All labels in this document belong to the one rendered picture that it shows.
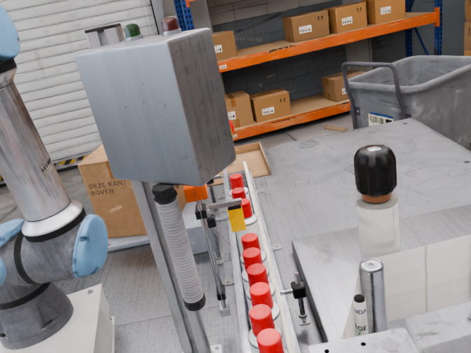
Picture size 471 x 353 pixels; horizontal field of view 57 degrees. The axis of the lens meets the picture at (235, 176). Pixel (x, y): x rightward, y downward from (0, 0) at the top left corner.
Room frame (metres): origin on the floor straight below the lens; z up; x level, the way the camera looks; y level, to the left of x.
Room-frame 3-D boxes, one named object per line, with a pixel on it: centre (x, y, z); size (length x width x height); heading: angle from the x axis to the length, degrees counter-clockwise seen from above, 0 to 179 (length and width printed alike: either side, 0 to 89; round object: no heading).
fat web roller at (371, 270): (0.57, -0.19, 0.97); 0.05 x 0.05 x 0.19
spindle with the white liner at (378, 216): (0.79, -0.28, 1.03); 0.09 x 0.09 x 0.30
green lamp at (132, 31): (0.65, 0.10, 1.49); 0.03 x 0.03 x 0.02
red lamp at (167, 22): (0.60, 0.04, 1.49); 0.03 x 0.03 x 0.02
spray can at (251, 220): (0.86, 0.00, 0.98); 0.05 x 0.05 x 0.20
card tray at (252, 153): (1.71, -0.01, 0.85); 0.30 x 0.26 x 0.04; 179
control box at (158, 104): (0.61, 0.09, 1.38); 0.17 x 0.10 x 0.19; 55
